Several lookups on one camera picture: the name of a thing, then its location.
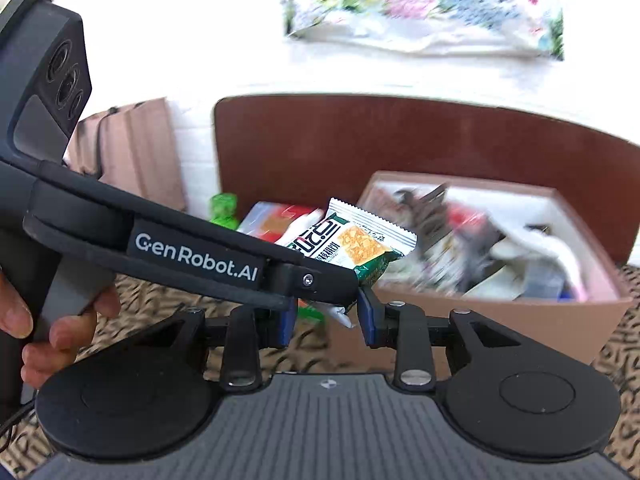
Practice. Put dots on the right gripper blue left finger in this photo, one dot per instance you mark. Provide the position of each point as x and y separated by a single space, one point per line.
286 323

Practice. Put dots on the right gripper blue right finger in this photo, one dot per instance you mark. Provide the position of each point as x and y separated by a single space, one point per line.
370 312

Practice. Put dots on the green white snack packet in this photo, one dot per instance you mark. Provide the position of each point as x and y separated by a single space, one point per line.
350 237

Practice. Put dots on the letter patterned tan cloth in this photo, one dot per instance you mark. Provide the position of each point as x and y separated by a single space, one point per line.
315 349

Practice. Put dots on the red blue flat box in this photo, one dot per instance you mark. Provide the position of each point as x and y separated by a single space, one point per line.
279 223

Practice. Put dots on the green plastic item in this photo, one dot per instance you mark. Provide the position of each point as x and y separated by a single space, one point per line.
222 209

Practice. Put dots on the brown cardboard storage box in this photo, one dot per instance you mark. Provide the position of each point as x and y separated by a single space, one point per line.
517 253

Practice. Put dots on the dark brown wooden board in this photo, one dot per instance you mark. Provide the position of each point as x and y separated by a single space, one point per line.
306 148

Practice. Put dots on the floral plastic bag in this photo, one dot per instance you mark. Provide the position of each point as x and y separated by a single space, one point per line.
519 28

